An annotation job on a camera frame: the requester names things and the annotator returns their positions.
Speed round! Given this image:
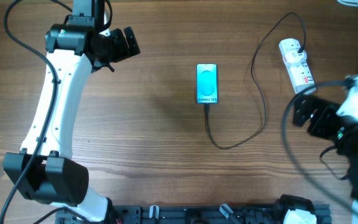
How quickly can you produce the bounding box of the white charger adapter plug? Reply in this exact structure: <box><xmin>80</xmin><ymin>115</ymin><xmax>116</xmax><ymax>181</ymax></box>
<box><xmin>283</xmin><ymin>49</ymin><xmax>307</xmax><ymax>67</ymax></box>

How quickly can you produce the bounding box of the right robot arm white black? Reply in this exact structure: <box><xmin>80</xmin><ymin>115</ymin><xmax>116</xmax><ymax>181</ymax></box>
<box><xmin>281</xmin><ymin>94</ymin><xmax>358</xmax><ymax>209</ymax></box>

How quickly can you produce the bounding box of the white power strip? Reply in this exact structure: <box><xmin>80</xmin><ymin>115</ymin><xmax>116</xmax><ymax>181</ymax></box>
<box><xmin>278</xmin><ymin>39</ymin><xmax>314</xmax><ymax>94</ymax></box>

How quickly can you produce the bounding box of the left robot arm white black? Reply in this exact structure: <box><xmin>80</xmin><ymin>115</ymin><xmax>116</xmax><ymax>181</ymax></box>
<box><xmin>3</xmin><ymin>1</ymin><xmax>140</xmax><ymax>223</ymax></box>

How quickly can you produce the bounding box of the blue Galaxy S25 smartphone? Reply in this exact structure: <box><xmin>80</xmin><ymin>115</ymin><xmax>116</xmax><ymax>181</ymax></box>
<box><xmin>196</xmin><ymin>63</ymin><xmax>218</xmax><ymax>104</ymax></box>

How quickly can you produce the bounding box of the black charger cable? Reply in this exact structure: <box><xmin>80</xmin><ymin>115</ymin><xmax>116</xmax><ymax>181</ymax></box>
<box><xmin>204</xmin><ymin>11</ymin><xmax>307</xmax><ymax>150</ymax></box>

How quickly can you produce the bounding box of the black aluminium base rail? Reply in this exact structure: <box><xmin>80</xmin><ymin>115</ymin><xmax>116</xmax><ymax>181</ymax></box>
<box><xmin>55</xmin><ymin>203</ymin><xmax>332</xmax><ymax>224</ymax></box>

